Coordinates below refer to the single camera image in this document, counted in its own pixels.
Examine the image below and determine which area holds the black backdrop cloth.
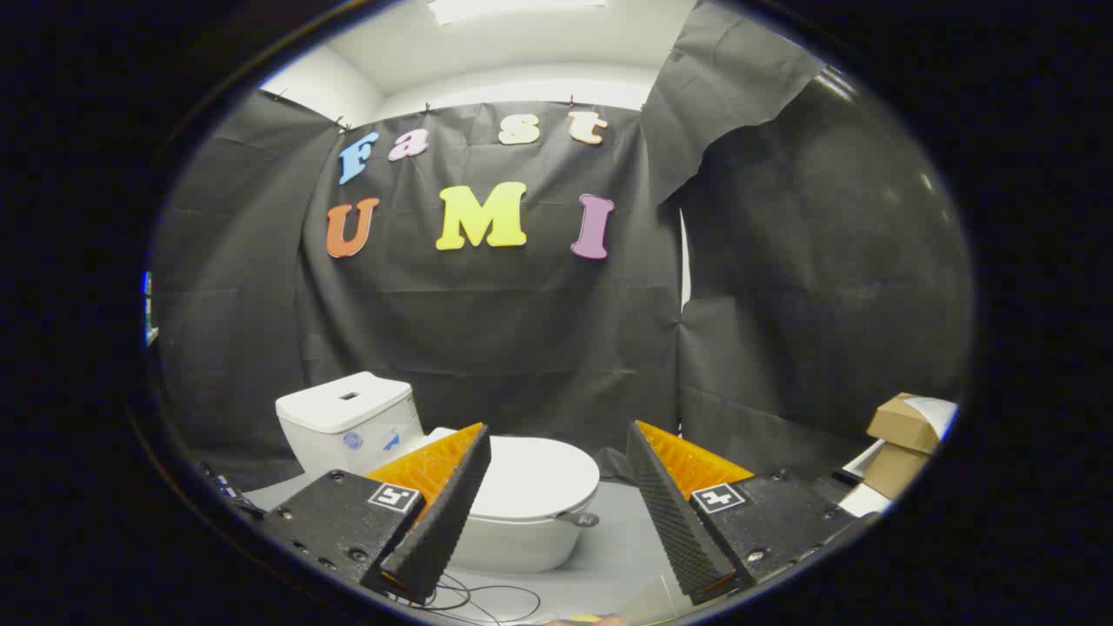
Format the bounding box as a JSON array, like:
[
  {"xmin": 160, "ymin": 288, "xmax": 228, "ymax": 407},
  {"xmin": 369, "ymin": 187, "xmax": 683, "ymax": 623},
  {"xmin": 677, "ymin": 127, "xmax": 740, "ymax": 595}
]
[{"xmin": 150, "ymin": 0, "xmax": 973, "ymax": 493}]

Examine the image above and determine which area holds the white flat panel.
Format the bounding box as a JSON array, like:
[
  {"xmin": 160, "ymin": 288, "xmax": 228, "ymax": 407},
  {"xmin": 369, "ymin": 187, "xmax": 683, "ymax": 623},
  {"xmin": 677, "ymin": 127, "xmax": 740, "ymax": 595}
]
[{"xmin": 836, "ymin": 439, "xmax": 896, "ymax": 519}]

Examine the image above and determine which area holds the small brown cardboard box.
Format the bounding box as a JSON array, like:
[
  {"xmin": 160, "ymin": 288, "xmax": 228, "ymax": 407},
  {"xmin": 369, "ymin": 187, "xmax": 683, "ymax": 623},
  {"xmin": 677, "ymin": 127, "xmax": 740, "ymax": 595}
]
[{"xmin": 867, "ymin": 393, "xmax": 958, "ymax": 455}]

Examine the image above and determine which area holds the white toilet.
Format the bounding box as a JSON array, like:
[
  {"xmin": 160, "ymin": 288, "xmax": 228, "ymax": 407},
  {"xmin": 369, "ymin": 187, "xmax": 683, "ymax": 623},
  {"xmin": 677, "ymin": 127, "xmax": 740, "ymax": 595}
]
[{"xmin": 276, "ymin": 372, "xmax": 585, "ymax": 574}]

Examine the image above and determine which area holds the white toilet lid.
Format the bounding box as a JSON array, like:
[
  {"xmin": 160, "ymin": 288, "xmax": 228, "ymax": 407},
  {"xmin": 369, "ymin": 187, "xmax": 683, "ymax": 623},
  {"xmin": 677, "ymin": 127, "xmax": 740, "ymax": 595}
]
[{"xmin": 429, "ymin": 427, "xmax": 602, "ymax": 528}]

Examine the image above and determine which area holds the dark electronic device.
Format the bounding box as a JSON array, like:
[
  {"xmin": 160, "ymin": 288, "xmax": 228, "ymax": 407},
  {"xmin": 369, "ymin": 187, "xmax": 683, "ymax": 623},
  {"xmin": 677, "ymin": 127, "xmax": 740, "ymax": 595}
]
[{"xmin": 198, "ymin": 461, "xmax": 267, "ymax": 520}]

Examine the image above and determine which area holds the thin black cable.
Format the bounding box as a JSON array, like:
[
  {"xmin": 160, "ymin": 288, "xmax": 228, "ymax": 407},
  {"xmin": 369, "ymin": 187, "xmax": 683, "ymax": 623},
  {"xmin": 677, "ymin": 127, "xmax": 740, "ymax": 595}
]
[{"xmin": 387, "ymin": 569, "xmax": 543, "ymax": 625}]

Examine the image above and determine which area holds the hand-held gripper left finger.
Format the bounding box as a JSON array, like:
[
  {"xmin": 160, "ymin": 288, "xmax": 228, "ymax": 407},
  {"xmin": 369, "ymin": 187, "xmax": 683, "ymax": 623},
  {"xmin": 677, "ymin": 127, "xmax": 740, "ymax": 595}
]
[{"xmin": 259, "ymin": 423, "xmax": 493, "ymax": 606}]

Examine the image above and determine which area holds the ceiling light panel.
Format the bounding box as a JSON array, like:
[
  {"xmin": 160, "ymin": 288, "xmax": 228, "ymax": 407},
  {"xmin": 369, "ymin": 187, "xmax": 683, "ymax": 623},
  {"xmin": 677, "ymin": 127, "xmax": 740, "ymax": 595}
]
[{"xmin": 426, "ymin": 0, "xmax": 610, "ymax": 25}]

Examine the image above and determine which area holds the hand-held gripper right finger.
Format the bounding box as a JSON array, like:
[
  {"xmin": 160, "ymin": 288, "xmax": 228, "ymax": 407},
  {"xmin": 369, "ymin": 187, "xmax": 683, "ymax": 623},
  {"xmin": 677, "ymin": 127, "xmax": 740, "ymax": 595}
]
[{"xmin": 626, "ymin": 421, "xmax": 879, "ymax": 607}]

